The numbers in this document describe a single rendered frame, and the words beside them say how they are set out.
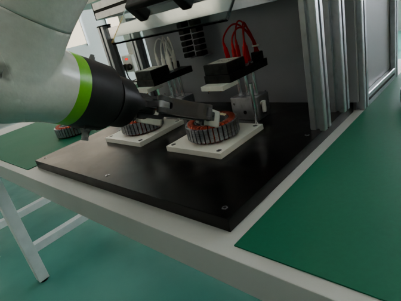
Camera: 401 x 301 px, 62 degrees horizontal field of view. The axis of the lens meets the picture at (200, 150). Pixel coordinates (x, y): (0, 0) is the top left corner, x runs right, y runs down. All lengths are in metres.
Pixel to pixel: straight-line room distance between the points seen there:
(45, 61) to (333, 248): 0.36
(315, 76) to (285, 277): 0.38
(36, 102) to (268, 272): 0.31
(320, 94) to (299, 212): 0.26
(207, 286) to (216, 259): 1.04
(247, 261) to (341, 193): 0.18
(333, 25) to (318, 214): 0.40
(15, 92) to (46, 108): 0.05
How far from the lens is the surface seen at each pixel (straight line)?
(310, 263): 0.40
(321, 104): 0.65
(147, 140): 0.79
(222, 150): 0.62
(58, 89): 0.40
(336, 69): 0.73
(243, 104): 0.79
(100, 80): 0.44
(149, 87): 0.86
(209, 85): 0.71
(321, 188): 0.52
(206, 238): 0.46
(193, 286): 1.49
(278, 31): 0.85
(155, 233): 0.52
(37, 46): 0.36
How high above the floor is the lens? 1.02
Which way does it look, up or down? 22 degrees down
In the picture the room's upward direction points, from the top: 14 degrees counter-clockwise
